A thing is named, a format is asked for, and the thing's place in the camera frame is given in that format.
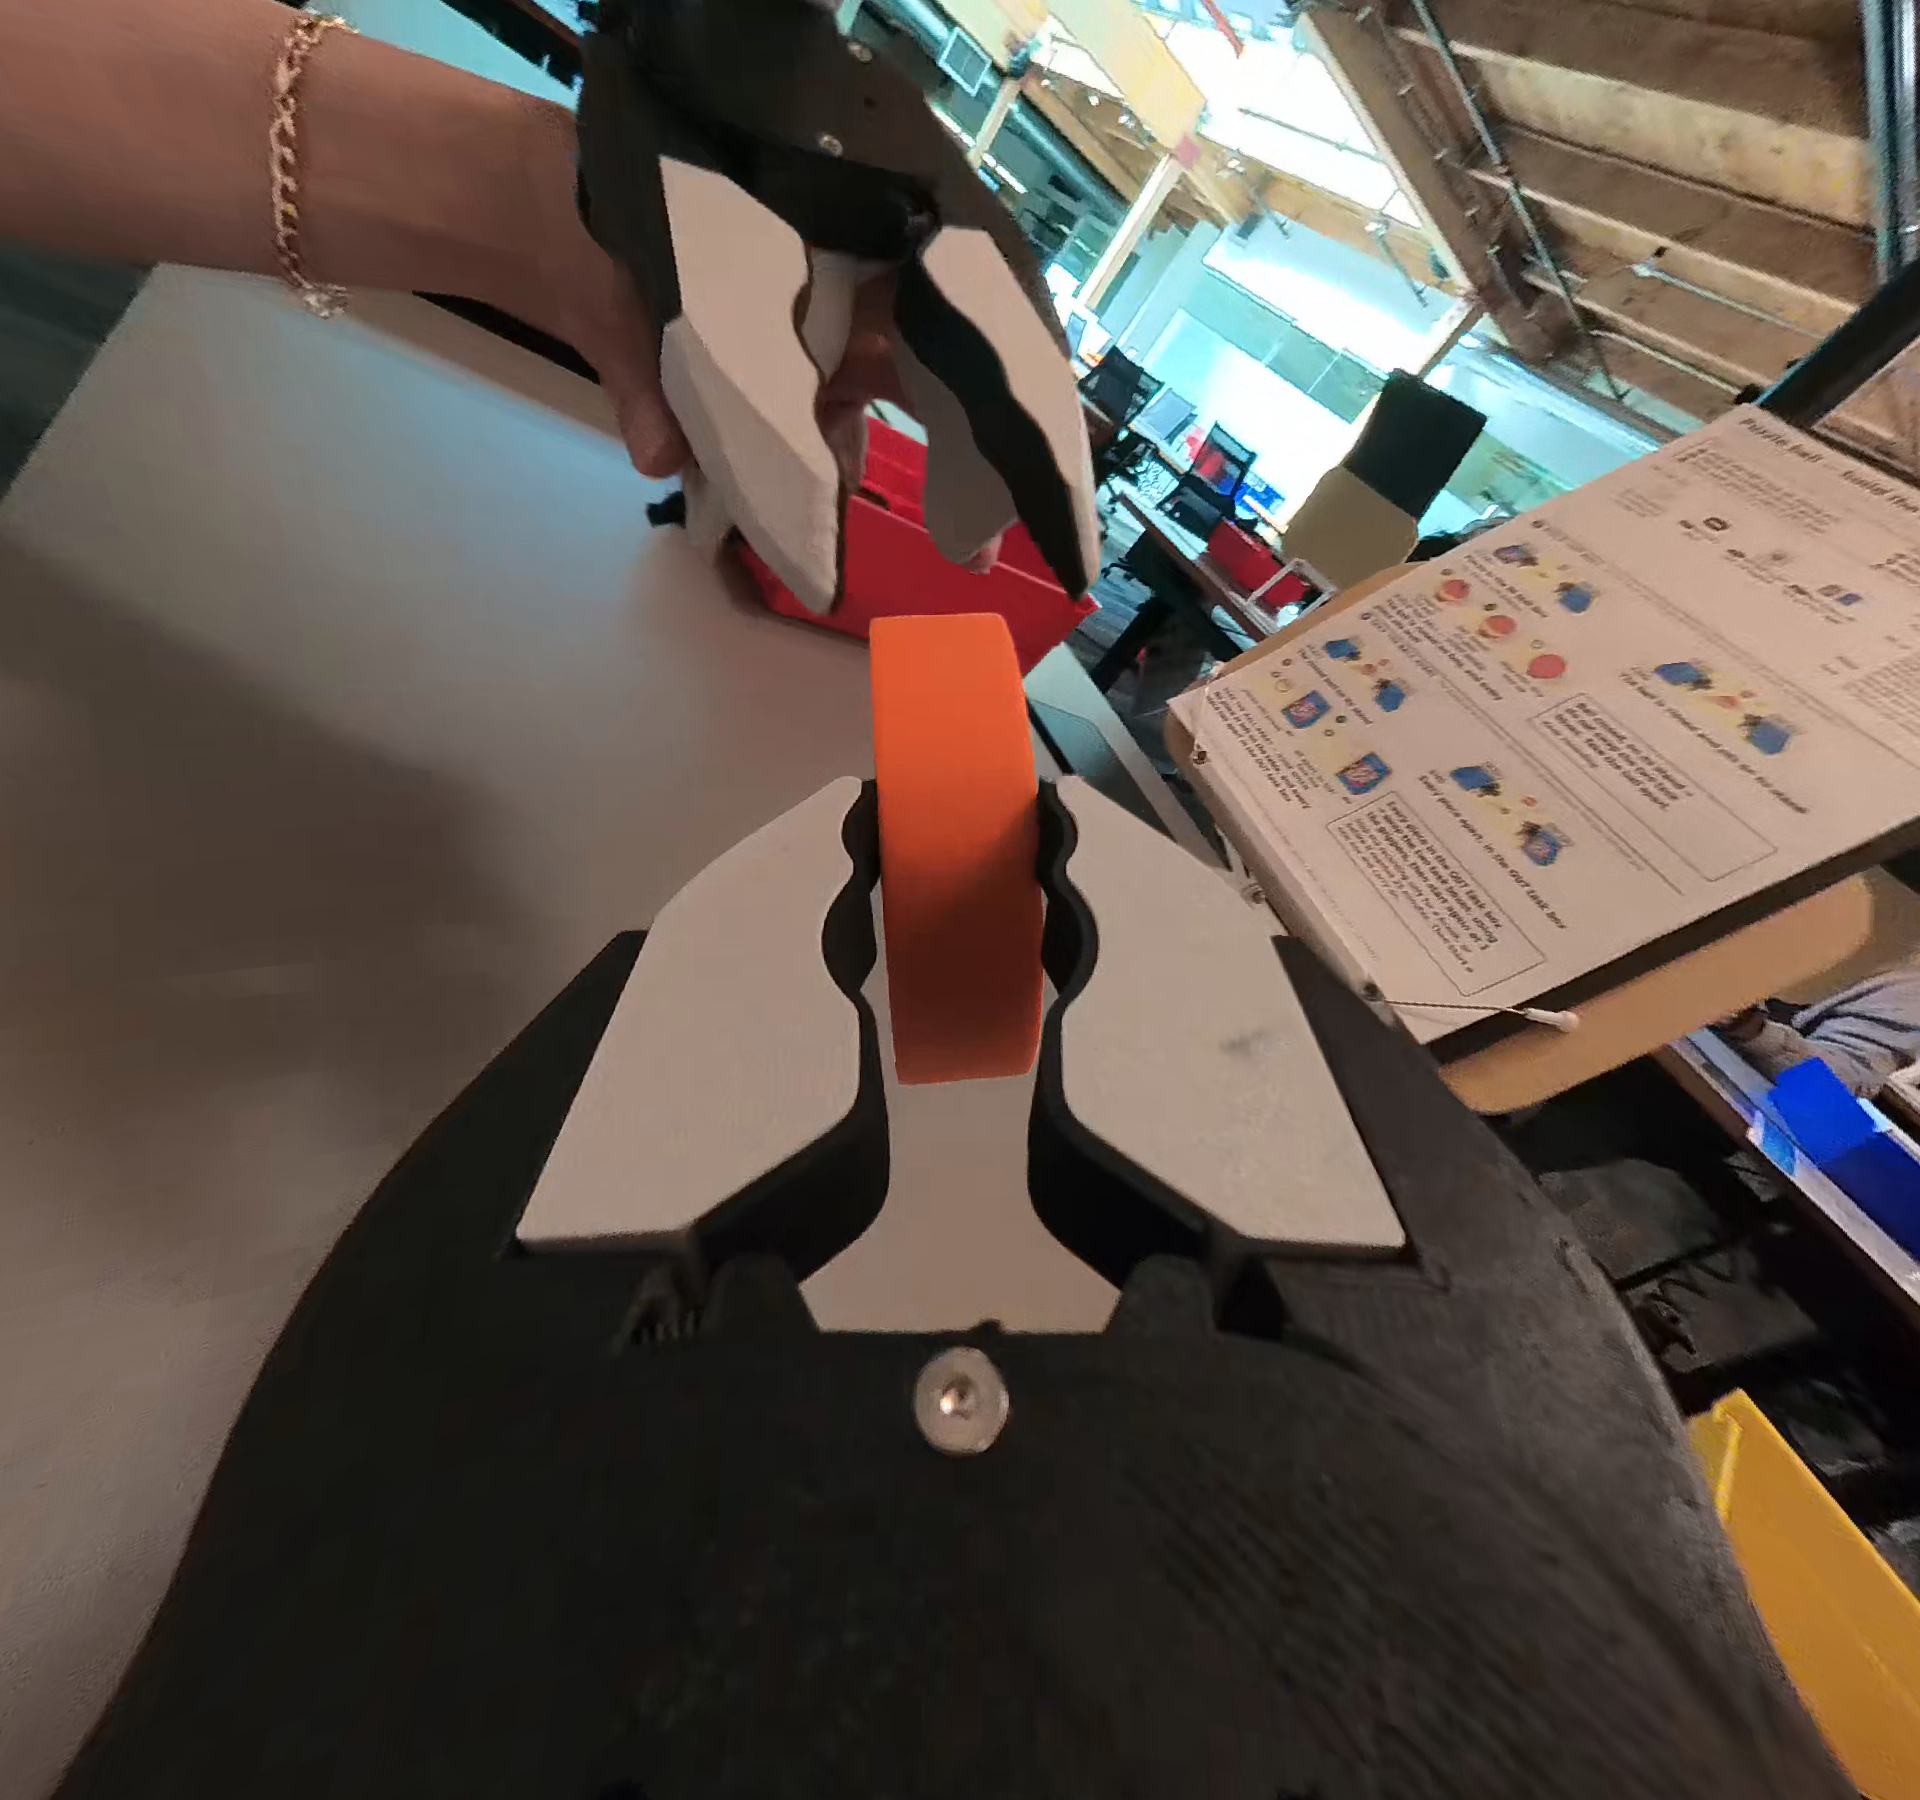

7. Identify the gold chain bracelet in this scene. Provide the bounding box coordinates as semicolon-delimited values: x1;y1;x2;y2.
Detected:
262;10;359;321

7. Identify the yellow plastic bin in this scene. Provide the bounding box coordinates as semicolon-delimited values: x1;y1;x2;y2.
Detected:
1681;1391;1920;1800

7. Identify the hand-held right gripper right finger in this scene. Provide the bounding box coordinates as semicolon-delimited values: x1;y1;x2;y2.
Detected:
1031;771;1407;1268

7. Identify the person's left hand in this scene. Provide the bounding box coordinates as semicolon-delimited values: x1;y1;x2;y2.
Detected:
451;91;699;483

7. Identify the person's left forearm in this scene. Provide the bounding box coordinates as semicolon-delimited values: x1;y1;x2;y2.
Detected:
0;0;497;361

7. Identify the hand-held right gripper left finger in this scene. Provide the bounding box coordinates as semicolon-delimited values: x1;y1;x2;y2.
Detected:
518;771;896;1255

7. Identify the instruction sheet board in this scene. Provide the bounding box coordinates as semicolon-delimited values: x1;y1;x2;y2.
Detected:
1165;406;1920;1121

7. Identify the blue plastic bin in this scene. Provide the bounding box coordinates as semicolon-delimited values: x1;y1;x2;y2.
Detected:
1741;1058;1920;1265

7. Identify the red plastic bin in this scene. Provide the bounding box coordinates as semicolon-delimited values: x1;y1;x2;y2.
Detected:
721;406;1100;679

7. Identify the orange tape roll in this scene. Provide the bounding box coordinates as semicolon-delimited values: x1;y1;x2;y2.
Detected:
870;614;1051;1087

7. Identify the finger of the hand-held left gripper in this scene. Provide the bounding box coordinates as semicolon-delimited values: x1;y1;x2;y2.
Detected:
856;217;1105;602
655;159;872;618

